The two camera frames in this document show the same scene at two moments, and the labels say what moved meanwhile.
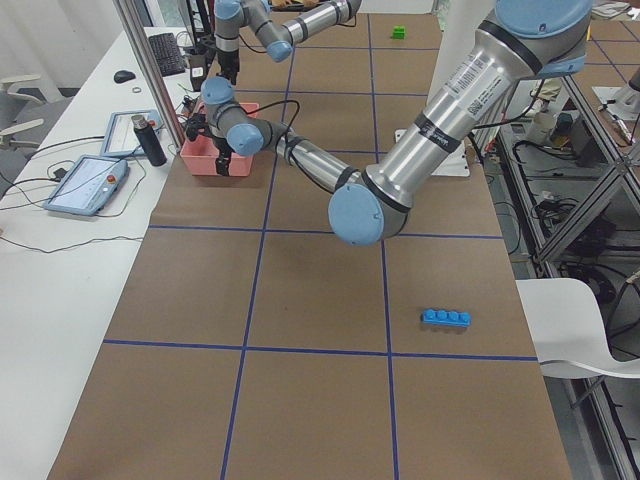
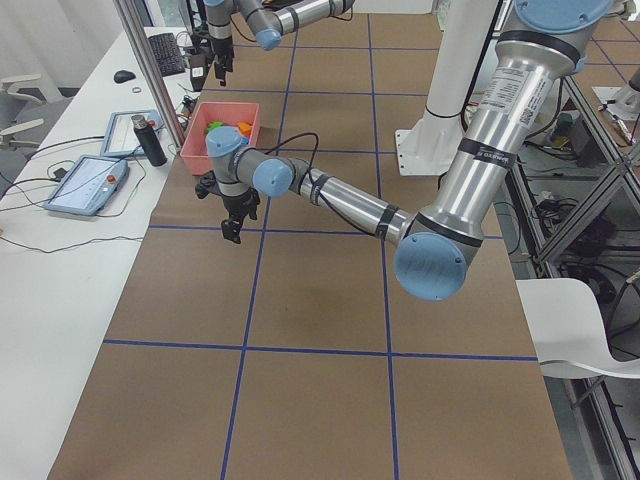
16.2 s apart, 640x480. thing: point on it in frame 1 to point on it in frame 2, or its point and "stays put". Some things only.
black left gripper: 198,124 to 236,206
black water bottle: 149,140 stays put
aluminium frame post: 137,36 stays put
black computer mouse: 122,76 stays put
